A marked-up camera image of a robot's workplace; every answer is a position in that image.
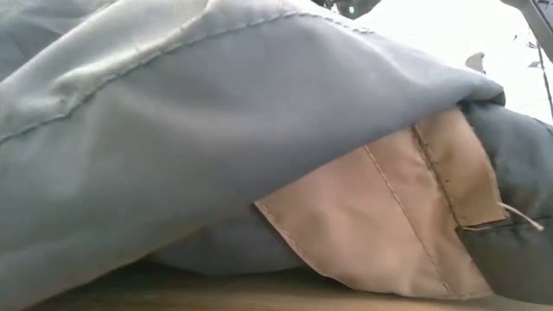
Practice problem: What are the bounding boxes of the teal garment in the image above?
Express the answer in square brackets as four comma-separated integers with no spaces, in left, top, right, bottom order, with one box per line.
[0,0,506,311]

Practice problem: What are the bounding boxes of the khaki brown trousers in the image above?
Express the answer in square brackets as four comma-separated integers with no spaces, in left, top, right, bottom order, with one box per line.
[253,106,545,300]

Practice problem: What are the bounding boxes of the dark navy garment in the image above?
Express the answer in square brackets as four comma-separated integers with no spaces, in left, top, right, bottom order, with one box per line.
[457,101,553,306]

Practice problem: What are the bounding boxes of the thin black hanging cable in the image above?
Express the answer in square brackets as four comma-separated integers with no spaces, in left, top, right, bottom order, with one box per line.
[535,41,553,122]

